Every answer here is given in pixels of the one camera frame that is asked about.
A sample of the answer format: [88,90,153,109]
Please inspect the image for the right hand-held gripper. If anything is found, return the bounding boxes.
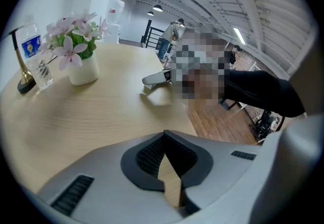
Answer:
[142,40,228,86]

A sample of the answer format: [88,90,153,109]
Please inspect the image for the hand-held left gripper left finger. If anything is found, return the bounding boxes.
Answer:
[37,130,183,220]

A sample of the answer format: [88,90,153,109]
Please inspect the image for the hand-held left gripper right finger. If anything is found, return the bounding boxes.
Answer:
[163,130,262,216]

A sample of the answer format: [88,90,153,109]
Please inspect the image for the small white plastic block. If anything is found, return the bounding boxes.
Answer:
[143,81,163,90]

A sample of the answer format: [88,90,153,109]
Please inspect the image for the person's right forearm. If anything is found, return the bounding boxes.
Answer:
[222,69,306,118]

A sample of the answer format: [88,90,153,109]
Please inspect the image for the white side table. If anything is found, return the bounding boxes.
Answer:
[161,38,179,63]

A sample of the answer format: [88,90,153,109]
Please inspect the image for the black metal railing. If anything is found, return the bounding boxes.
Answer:
[140,19,165,49]

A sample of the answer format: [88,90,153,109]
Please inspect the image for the black equipment pile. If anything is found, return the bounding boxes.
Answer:
[253,110,286,140]

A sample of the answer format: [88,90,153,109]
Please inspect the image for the white water dispenser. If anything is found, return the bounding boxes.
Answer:
[103,23,121,43]

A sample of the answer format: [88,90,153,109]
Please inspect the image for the pink flowers in white pot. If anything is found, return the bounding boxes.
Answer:
[37,10,112,86]

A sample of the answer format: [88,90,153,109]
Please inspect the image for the long ceiling light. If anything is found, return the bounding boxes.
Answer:
[232,27,246,44]

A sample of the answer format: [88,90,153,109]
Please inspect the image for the white shade table lamp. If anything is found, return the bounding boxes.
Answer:
[5,22,37,95]

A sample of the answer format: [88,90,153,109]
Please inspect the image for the clear plastic water bottle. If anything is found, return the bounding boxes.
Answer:
[19,14,54,92]

